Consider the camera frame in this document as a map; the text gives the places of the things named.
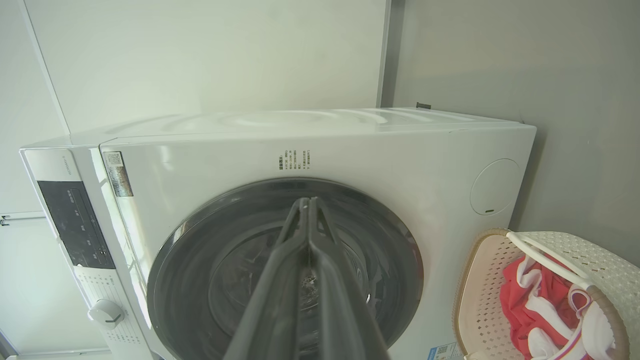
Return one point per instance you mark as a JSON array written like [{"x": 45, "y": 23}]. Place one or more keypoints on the silver QR code sticker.
[{"x": 118, "y": 175}]

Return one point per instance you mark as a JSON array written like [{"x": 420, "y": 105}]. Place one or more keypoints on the white front-load washing machine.
[{"x": 350, "y": 150}]

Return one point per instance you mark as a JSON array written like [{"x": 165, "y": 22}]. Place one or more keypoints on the round washer filter cover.
[{"x": 495, "y": 187}]

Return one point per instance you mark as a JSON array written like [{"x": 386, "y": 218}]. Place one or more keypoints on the small dark wall bracket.
[{"x": 423, "y": 105}]

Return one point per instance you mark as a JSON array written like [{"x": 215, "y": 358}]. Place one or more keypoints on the printed text label on washer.
[{"x": 295, "y": 160}]

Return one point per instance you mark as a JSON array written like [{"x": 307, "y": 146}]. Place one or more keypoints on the white washer control knob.
[{"x": 106, "y": 311}]

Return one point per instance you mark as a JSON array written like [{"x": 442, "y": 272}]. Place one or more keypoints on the round black washer door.
[{"x": 200, "y": 280}]

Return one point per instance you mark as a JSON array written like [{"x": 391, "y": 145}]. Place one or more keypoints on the black washer display panel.
[{"x": 75, "y": 225}]

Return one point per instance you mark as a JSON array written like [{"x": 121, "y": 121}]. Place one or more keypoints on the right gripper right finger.
[{"x": 345, "y": 320}]

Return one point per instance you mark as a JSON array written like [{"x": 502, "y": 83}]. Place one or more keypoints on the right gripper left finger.
[{"x": 272, "y": 310}]

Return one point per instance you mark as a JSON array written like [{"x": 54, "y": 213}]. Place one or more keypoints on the red and white garment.
[{"x": 520, "y": 305}]

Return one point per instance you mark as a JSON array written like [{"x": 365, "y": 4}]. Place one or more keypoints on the beige perforated plastic laundry basket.
[{"x": 575, "y": 250}]

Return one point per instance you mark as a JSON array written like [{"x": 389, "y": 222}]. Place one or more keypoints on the blue energy label sticker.
[{"x": 445, "y": 352}]

